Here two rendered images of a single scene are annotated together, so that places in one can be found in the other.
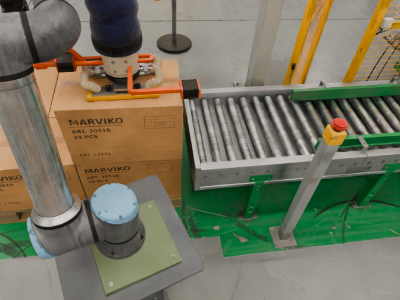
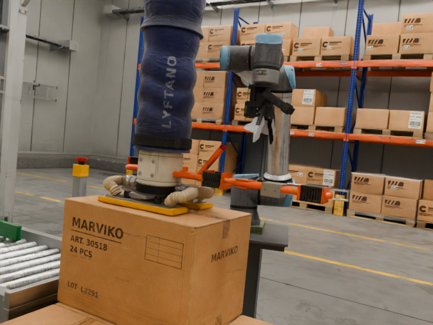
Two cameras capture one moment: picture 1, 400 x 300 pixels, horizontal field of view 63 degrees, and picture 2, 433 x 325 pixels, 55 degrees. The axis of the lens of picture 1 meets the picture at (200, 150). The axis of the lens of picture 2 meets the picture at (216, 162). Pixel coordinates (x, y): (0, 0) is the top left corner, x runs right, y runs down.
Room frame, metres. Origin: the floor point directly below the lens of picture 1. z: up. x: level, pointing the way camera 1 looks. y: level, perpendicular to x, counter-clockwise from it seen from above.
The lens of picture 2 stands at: (2.44, 1.60, 1.21)
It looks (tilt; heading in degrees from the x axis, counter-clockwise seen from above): 3 degrees down; 220
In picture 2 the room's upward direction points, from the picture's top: 5 degrees clockwise
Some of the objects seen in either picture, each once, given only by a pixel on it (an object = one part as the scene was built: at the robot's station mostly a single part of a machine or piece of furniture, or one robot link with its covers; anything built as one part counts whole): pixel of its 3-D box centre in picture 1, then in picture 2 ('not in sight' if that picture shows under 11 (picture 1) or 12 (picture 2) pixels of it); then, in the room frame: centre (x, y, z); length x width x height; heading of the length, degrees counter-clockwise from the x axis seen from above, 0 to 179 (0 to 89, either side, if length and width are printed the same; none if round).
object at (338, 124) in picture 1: (338, 125); (81, 161); (1.05, -0.59, 1.02); 0.07 x 0.07 x 0.04
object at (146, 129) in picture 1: (125, 111); (155, 256); (1.34, 0.43, 0.74); 0.60 x 0.40 x 0.40; 100
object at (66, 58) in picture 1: (66, 61); (216, 179); (1.30, 0.66, 1.08); 0.10 x 0.08 x 0.06; 12
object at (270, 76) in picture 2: not in sight; (265, 78); (1.26, 0.80, 1.44); 0.10 x 0.09 x 0.05; 11
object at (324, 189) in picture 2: not in sight; (313, 193); (1.23, 1.00, 1.07); 0.08 x 0.07 x 0.05; 102
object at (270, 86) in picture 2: (12, 3); (260, 102); (1.26, 0.79, 1.36); 0.09 x 0.08 x 0.12; 101
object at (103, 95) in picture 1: (123, 88); (171, 196); (1.25, 0.39, 0.97); 0.34 x 0.10 x 0.05; 102
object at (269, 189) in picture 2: not in sight; (273, 189); (1.25, 0.87, 1.07); 0.07 x 0.07 x 0.04; 12
